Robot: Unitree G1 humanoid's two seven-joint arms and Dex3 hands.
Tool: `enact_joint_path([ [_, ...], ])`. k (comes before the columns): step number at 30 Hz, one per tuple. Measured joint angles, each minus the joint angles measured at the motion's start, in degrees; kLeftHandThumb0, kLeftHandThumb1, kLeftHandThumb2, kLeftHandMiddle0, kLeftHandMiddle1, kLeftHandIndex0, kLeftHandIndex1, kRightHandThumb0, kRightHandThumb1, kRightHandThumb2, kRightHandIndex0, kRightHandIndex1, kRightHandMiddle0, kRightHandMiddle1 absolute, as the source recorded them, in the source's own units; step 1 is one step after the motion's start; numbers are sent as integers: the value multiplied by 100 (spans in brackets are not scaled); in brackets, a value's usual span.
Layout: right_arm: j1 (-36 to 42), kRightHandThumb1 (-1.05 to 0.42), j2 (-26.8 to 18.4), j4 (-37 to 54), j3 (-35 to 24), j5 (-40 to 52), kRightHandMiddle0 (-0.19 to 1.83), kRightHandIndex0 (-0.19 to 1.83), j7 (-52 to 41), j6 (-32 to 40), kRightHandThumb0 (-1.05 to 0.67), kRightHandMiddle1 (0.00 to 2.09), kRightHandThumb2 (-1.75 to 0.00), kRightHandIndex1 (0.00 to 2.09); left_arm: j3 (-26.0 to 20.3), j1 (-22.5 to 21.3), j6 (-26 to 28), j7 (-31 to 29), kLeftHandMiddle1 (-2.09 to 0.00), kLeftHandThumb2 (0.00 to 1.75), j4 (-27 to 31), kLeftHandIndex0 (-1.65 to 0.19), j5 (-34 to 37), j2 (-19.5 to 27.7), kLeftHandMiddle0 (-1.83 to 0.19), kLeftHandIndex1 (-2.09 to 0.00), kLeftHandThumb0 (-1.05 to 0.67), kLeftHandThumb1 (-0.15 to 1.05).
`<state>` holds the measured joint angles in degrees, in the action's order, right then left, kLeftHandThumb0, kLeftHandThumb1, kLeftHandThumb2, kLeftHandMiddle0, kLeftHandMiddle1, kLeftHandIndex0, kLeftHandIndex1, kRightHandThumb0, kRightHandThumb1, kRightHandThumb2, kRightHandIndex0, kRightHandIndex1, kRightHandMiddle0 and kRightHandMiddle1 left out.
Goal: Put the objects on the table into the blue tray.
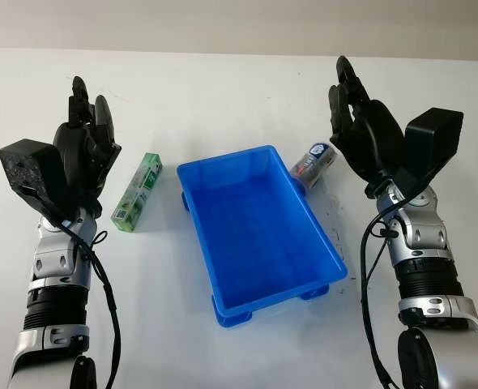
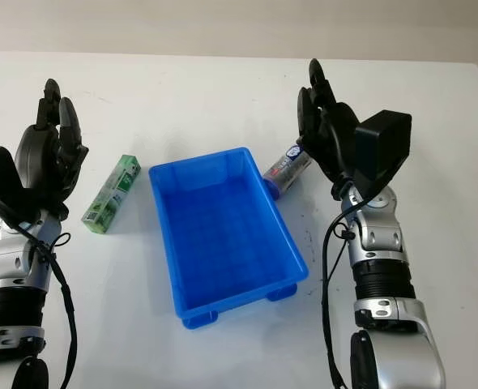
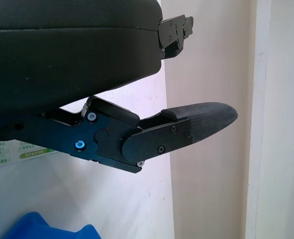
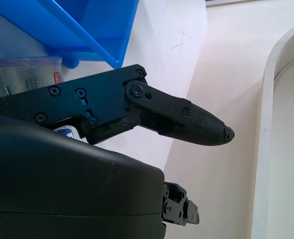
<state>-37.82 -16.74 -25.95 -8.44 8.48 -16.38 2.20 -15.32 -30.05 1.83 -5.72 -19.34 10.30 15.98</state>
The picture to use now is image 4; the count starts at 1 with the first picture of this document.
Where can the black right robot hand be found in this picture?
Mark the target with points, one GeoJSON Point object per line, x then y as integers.
{"type": "Point", "coordinates": [62, 179]}

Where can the silver tissue packet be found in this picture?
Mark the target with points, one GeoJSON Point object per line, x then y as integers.
{"type": "Point", "coordinates": [30, 74]}

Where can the blue plastic tray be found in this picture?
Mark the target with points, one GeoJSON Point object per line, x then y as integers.
{"type": "Point", "coordinates": [69, 30]}

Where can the white curved panel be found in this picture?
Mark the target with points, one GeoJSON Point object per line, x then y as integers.
{"type": "Point", "coordinates": [266, 124]}

